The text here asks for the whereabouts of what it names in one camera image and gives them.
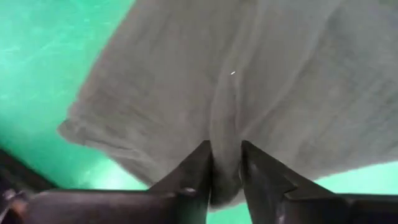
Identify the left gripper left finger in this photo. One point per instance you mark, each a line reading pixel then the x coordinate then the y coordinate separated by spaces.
pixel 140 208

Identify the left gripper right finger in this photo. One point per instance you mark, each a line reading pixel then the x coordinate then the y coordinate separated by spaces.
pixel 295 208

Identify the dark green garment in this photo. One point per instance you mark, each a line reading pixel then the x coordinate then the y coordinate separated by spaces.
pixel 186 77

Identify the black aluminium table frame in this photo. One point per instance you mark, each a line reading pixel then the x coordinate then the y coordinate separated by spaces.
pixel 18 174

